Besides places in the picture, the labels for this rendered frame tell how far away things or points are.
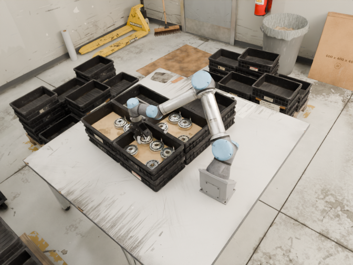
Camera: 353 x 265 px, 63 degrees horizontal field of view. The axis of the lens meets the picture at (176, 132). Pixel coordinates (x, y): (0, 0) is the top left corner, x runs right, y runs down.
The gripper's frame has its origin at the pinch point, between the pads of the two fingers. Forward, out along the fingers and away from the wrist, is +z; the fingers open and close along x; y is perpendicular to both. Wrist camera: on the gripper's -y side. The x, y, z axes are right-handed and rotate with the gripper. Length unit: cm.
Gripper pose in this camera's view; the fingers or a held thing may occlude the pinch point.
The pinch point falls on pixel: (142, 141)
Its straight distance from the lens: 208.2
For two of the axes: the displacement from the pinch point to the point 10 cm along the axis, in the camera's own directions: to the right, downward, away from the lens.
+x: -7.4, 5.0, -4.5
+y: -6.7, -4.7, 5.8
